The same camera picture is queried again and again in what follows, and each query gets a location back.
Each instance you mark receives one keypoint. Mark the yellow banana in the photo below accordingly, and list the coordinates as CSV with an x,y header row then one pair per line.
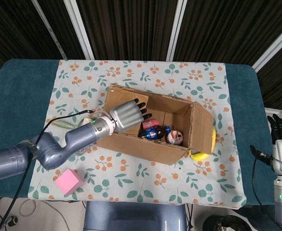
x,y
200,157

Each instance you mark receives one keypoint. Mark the thin white frame post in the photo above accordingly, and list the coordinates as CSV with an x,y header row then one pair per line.
x,y
49,29

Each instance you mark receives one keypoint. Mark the pink cube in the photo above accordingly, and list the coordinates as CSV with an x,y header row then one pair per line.
x,y
68,181

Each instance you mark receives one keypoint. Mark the pink drink can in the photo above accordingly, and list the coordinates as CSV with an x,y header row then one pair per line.
x,y
149,124

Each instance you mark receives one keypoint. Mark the white metal frame rail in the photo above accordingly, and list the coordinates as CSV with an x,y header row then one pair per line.
x,y
280,113

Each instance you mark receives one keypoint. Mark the cola bottle blue label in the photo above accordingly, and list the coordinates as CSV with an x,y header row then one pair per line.
x,y
153,133

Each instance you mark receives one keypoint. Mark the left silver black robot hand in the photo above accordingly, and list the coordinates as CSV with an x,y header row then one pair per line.
x,y
126,115

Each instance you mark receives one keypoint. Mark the blue-grey robot torso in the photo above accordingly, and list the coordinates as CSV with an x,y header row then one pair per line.
x,y
133,216

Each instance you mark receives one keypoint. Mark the brown cardboard box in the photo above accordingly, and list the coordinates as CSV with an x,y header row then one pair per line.
x,y
201,127

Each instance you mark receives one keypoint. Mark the floral leaf print tablecloth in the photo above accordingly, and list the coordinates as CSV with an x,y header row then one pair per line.
x,y
141,183

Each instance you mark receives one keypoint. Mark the teal table cover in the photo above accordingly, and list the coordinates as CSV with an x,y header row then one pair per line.
x,y
23,96

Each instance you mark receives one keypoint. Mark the black round bin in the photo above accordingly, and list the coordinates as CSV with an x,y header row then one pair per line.
x,y
224,225

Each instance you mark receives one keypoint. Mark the wide white frame post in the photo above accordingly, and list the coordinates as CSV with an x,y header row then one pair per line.
x,y
79,29

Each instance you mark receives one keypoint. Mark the small black floor device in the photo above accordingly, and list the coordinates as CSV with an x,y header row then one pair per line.
x,y
13,220

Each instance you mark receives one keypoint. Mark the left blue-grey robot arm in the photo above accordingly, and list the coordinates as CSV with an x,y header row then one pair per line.
x,y
54,149

